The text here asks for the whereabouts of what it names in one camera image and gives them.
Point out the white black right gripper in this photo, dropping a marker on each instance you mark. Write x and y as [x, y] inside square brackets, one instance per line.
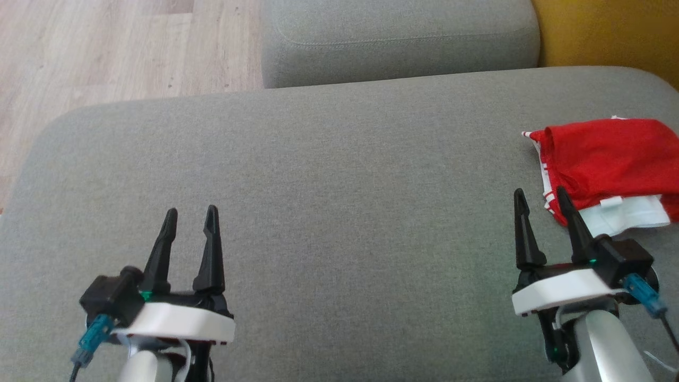
[562, 289]

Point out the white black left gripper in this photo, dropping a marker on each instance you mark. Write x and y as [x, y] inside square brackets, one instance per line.
[180, 321]

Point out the red jersey with white sleeves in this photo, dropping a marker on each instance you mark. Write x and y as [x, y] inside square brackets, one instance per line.
[610, 159]

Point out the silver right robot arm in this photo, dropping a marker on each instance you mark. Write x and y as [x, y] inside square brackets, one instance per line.
[604, 350]

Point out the large grey sofa seat cushion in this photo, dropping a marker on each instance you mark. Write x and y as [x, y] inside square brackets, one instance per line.
[345, 212]

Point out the medium grey sofa seat cushion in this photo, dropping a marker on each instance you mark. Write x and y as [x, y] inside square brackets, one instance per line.
[398, 37]

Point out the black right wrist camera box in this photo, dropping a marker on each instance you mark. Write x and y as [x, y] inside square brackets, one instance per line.
[623, 257]

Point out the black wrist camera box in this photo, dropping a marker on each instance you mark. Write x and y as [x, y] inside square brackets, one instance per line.
[623, 257]
[109, 297]

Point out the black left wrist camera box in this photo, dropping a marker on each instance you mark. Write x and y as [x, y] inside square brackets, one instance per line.
[109, 297]

